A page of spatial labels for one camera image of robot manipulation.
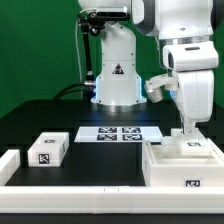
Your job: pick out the white marker base plate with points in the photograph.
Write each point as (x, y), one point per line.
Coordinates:
(119, 134)

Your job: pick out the grey depth camera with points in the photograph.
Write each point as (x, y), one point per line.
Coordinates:
(119, 13)

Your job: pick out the white cabinet top block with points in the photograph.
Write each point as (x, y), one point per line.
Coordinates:
(48, 150)

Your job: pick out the white cabinet body box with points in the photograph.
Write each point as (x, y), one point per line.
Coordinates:
(165, 166)

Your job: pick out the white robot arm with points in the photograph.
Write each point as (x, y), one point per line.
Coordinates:
(183, 30)

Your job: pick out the white U-shaped fence frame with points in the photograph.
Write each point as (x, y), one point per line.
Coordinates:
(98, 200)

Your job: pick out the white cabinet door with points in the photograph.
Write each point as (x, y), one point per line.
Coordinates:
(170, 140)
(194, 145)

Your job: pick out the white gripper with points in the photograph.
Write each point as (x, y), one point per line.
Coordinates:
(191, 65)

